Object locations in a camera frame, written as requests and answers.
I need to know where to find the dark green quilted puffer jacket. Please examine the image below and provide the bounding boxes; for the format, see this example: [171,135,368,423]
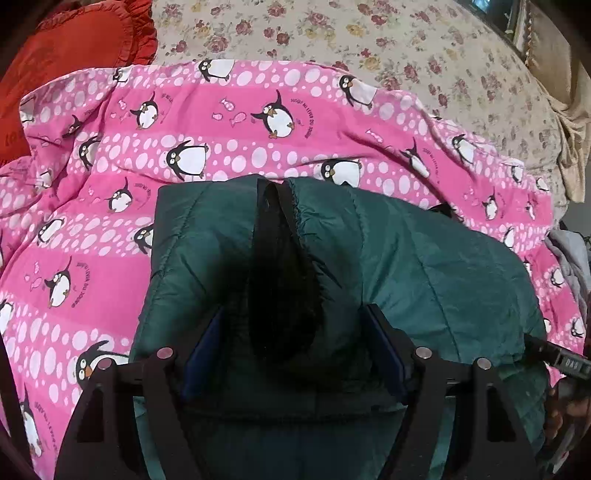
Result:
[132,176,548,479]

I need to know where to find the person's right hand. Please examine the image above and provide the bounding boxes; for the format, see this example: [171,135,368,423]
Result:
[544,377,590,443]

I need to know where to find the pink penguin print blanket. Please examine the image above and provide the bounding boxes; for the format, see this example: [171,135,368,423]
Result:
[1,60,586,479]

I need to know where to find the beige tasselled curtain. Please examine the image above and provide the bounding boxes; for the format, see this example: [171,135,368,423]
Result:
[529,3,590,203]

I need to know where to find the beige floral bed sheet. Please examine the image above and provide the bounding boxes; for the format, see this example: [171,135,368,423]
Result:
[152,1,568,214]

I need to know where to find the dark framed window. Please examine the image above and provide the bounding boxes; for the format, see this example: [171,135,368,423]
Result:
[457,0,528,52]

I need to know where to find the red ruffled pillow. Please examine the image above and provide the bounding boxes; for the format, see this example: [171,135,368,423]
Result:
[1,1,157,165]

